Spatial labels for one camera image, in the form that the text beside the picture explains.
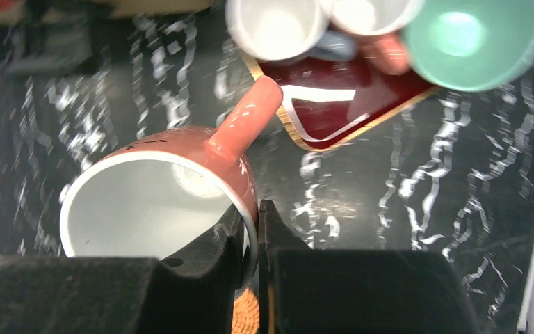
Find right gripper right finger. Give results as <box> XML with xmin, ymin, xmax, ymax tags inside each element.
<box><xmin>258</xmin><ymin>200</ymin><xmax>480</xmax><ymax>333</ymax></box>

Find white cup dark outside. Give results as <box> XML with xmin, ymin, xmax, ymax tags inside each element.
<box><xmin>225</xmin><ymin>0</ymin><xmax>357</xmax><ymax>63</ymax></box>

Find red serving tray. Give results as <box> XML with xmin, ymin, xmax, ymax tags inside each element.
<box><xmin>241</xmin><ymin>54</ymin><xmax>438</xmax><ymax>151</ymax></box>

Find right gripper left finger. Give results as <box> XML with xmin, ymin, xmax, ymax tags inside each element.
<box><xmin>0</xmin><ymin>207</ymin><xmax>244</xmax><ymax>333</ymax></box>

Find small white cup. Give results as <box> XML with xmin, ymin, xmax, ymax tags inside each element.
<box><xmin>319</xmin><ymin>0</ymin><xmax>425</xmax><ymax>76</ymax></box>

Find woven rattan coaster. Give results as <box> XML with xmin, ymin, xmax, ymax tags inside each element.
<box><xmin>232</xmin><ymin>288</ymin><xmax>260</xmax><ymax>334</ymax></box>

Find teal green bowl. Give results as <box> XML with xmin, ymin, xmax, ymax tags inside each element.
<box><xmin>401</xmin><ymin>0</ymin><xmax>534</xmax><ymax>92</ymax></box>

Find white cup floral pattern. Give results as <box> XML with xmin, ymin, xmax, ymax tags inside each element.
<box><xmin>60</xmin><ymin>76</ymin><xmax>283</xmax><ymax>287</ymax></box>

